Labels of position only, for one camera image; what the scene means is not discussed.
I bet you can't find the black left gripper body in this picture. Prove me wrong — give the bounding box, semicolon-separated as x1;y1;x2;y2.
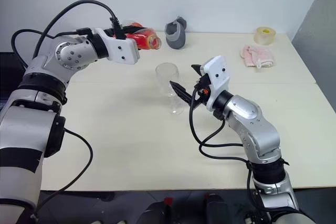
103;28;118;39

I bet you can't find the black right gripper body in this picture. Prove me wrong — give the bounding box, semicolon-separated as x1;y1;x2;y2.
193;68;212;106

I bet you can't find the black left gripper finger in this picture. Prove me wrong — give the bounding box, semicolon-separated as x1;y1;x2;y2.
122;24;144;34

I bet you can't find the red drink bottle yellow cap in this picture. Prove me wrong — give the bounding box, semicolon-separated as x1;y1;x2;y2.
115;21;162;51

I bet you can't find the clear wine glass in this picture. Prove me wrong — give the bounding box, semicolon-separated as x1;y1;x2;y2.
155;62;185;116

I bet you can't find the pink folded cloth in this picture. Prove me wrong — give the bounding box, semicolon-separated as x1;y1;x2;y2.
239;45;277;69

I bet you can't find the clear yellowish tape roll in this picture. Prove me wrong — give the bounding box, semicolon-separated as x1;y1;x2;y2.
253;26;277;47

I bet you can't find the dark rounded shape red spot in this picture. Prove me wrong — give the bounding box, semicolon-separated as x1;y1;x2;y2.
141;196;182;224

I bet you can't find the grey partition panel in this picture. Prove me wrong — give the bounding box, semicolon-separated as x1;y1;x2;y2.
290;0;336;109

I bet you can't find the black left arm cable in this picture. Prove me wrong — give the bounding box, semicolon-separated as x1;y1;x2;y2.
34;127;94;217
11;27;92;69
33;0;127;59

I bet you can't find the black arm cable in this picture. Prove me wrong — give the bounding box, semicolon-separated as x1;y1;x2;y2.
198;118;263;209
188;84;245;147
33;0;127;59
11;27;92;69
34;127;94;217

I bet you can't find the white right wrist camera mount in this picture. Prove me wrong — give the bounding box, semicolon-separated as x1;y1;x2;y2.
202;56;232;112

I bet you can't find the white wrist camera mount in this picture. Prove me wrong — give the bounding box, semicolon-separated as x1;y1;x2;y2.
94;27;141;65
202;56;232;112

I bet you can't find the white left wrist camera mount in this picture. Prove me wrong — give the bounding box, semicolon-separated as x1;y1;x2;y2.
94;27;141;65

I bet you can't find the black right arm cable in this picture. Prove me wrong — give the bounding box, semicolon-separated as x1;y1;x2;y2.
198;118;263;209
188;84;245;147

